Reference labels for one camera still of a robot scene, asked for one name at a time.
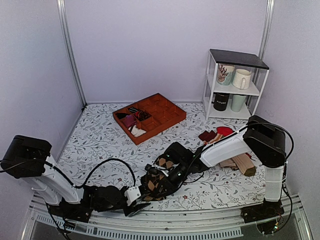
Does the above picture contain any left aluminium frame post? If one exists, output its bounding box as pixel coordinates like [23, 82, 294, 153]
[56, 0, 88, 109]

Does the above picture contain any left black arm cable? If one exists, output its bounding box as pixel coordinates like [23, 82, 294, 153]
[0, 157, 137, 190]

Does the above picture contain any black rolled sock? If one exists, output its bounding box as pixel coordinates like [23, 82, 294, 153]
[115, 112, 129, 120]

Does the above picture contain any white shelf rack black top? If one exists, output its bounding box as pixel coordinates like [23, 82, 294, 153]
[202, 49, 270, 120]

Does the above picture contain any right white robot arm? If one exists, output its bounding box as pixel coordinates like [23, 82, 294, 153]
[140, 115, 289, 218]

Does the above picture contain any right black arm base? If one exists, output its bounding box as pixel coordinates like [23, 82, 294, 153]
[240, 199, 285, 235]

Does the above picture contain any floral white tablecloth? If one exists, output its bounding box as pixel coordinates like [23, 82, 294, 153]
[58, 103, 265, 211]

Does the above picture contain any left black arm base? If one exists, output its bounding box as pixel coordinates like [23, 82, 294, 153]
[48, 198, 94, 223]

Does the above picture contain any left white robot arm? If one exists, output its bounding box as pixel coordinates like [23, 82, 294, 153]
[0, 135, 149, 223]

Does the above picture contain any aluminium front rail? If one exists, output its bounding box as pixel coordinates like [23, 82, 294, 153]
[22, 194, 316, 240]

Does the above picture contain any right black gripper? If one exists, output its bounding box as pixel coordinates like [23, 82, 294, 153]
[155, 162, 191, 199]

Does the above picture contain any striped beige sock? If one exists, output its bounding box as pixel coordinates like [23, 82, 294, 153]
[203, 133, 225, 145]

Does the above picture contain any brown argyle sock pair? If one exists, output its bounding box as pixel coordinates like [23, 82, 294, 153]
[139, 154, 175, 202]

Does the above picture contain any coral pattern mug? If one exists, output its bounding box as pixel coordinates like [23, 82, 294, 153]
[217, 63, 235, 86]

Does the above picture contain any purple rolled sock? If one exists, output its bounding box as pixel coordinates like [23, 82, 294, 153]
[122, 114, 137, 129]

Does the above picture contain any white rolled sock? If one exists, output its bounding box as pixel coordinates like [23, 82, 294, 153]
[128, 125, 146, 138]

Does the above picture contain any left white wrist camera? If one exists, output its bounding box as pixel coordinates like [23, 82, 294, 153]
[124, 186, 141, 206]

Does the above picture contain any right aluminium frame post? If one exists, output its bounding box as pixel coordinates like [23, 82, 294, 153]
[257, 0, 276, 61]

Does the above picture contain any white ribbed mug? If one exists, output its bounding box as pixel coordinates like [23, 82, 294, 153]
[232, 68, 252, 90]

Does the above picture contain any black mug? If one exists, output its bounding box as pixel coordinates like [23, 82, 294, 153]
[213, 92, 230, 112]

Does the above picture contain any black white striped sock roll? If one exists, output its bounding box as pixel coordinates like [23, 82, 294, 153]
[128, 106, 140, 114]

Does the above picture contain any pale green tumbler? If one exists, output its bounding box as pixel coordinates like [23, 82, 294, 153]
[230, 94, 247, 113]

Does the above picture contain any brown divided wooden tray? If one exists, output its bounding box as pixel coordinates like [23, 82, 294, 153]
[112, 93, 187, 145]

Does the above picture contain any dark red patterned sock roll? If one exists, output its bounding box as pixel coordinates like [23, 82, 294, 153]
[134, 110, 151, 121]

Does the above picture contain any aluminium frame post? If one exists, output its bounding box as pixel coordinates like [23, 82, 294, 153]
[257, 0, 276, 61]
[56, 0, 88, 109]

